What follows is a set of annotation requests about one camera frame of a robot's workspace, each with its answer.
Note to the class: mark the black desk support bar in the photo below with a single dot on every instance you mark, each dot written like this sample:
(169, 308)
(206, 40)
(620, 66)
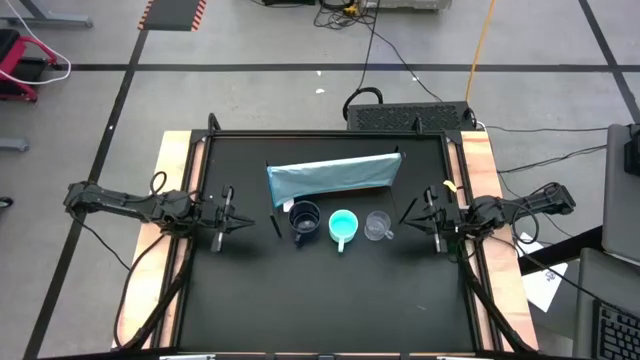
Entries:
(560, 250)

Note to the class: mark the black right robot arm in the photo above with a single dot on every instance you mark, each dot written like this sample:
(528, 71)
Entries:
(525, 202)

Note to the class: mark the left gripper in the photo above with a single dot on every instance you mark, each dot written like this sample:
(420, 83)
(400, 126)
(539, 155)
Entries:
(217, 215)

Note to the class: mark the black desk device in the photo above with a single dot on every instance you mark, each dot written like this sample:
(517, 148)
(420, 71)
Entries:
(633, 152)

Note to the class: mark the grey floor foot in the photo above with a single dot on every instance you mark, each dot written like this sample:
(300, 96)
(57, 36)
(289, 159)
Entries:
(12, 144)

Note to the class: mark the black caster wheel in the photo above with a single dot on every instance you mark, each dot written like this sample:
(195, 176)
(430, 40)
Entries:
(5, 202)

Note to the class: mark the teal plastic mug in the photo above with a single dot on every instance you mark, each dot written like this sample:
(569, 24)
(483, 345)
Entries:
(343, 224)

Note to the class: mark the white paper label tag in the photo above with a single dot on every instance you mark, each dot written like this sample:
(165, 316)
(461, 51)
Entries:
(289, 205)

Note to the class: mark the red black cart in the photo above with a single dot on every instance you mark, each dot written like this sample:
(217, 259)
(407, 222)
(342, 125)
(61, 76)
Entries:
(12, 55)

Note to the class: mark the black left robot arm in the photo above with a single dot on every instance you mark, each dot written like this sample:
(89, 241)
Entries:
(120, 202)

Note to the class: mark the light blue cloth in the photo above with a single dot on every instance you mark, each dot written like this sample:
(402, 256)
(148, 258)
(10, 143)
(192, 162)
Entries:
(335, 175)

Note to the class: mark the black keyboard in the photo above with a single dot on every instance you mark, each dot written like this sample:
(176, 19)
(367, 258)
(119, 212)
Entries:
(617, 332)

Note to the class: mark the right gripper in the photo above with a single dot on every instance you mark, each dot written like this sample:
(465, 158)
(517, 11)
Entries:
(447, 217)

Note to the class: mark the dark blue enamel mug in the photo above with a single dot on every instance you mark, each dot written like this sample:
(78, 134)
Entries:
(304, 219)

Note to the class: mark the black mat orange striped edges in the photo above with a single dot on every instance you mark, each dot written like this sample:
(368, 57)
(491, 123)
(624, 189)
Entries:
(172, 14)

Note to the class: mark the black computer tower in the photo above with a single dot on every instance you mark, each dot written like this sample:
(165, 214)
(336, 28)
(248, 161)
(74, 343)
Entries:
(410, 117)

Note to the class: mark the yellow tape tag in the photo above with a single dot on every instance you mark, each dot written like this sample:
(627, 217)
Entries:
(449, 185)

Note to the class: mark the white paper sheet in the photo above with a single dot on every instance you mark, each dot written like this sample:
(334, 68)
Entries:
(542, 287)

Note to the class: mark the grey power strip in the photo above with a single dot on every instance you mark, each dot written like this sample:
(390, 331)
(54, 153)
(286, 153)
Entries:
(410, 4)

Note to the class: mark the grey table leg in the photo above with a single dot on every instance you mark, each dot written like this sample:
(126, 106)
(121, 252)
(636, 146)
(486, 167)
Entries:
(50, 21)

